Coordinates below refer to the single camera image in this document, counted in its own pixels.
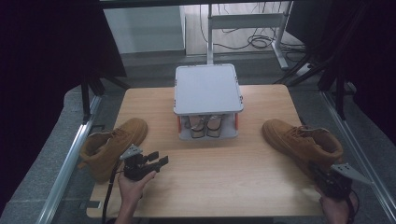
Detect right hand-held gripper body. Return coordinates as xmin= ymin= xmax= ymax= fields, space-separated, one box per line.
xmin=312 ymin=162 xmax=374 ymax=201

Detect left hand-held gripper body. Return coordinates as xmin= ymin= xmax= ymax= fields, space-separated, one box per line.
xmin=120 ymin=144 xmax=158 ymax=182

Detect tan suede boot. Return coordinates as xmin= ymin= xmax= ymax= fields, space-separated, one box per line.
xmin=261 ymin=119 xmax=345 ymax=182
xmin=78 ymin=117 xmax=149 ymax=184

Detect silver strap block heel sandal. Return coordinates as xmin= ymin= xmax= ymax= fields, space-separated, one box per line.
xmin=186 ymin=114 xmax=208 ymax=139
xmin=205 ymin=113 xmax=226 ymax=139

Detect person's left hand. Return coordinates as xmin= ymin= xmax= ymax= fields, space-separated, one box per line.
xmin=117 ymin=170 xmax=158 ymax=210

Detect person's right hand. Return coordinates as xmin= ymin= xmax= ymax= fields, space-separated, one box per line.
xmin=314 ymin=185 xmax=359 ymax=224

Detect black metal stand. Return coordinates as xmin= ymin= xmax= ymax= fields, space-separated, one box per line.
xmin=274 ymin=52 xmax=349 ymax=121

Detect black tripod stand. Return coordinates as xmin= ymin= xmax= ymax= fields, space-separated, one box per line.
xmin=79 ymin=74 xmax=132 ymax=124

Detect dark curtain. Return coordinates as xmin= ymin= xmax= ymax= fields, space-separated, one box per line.
xmin=285 ymin=0 xmax=396 ymax=151
xmin=0 ymin=0 xmax=128 ymax=216

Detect right hand-held gripper black cable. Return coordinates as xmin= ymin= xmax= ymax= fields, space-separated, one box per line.
xmin=347 ymin=189 xmax=361 ymax=224

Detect hand-held gripper black cable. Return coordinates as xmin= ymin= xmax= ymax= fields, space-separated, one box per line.
xmin=347 ymin=189 xmax=361 ymax=224
xmin=102 ymin=160 xmax=123 ymax=224

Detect aluminium floor rail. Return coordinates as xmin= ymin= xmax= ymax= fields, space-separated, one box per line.
xmin=35 ymin=92 xmax=105 ymax=224
xmin=320 ymin=90 xmax=396 ymax=222

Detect left hand-held gripper black cable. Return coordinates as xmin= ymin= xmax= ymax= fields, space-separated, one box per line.
xmin=102 ymin=160 xmax=123 ymax=224

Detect black floor cables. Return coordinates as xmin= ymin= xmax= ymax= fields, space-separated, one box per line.
xmin=199 ymin=3 xmax=309 ymax=63

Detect white metal desk frame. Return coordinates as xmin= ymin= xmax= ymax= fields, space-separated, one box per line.
xmin=206 ymin=1 xmax=294 ymax=71

